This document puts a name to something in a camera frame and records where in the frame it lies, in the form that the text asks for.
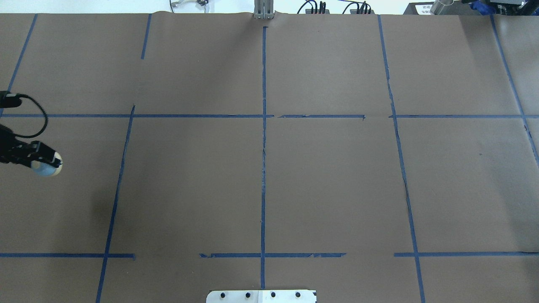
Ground black device with white label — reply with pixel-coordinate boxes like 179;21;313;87
403;0;466;16

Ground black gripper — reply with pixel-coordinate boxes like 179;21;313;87
0;125;60;167

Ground brown paper table cover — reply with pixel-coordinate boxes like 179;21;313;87
1;12;538;303

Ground black cable connector box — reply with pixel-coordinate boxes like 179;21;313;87
342;0;375;15
296;0;330;15

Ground grey aluminium profile post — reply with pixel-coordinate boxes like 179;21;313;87
253;0;275;20

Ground silver metal mounting plate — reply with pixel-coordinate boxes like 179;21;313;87
206;290;318;303

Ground far left blue tape line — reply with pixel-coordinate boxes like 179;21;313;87
0;13;38;91

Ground small metal bracket parts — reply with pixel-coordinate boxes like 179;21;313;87
169;0;211;13

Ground black cable connector box right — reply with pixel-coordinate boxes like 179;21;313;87
342;0;375;15

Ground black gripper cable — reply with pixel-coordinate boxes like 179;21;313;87
0;91;48;139

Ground short blue tape strip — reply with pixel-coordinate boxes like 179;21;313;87
140;13;152;60

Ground black cable connector box left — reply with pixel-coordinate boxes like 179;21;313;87
296;0;330;15

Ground silver metal cylinder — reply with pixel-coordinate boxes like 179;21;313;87
430;0;455;15

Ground blue bell with cream base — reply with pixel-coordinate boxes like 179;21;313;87
30;152;63;177

